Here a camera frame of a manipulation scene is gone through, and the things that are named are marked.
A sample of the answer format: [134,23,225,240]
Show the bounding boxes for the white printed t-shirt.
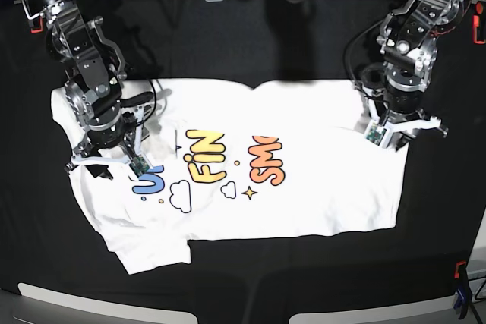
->
[69,79,408,274]

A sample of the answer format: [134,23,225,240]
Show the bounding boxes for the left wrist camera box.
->
[364,120,387,146]

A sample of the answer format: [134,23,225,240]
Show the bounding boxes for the orange clamp top right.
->
[472,2,485,45]

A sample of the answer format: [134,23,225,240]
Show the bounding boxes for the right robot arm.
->
[21,0,157,179]

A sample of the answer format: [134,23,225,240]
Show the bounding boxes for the orange blue clamp bottom right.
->
[453,261,472,320]

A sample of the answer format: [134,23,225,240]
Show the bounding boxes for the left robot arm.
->
[360,0,472,150]

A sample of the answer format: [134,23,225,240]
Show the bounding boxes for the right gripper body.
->
[70,92,154,165]

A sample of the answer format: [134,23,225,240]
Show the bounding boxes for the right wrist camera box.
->
[129,155,150,178]

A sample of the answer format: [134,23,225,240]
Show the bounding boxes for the orange clamp top left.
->
[22,0,44,34]

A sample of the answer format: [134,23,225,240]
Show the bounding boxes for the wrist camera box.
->
[129,155,150,178]
[364,120,387,146]

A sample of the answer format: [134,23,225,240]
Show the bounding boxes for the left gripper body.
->
[364,69,448,138]

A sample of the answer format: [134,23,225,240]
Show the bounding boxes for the black table cloth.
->
[1,0,485,323]

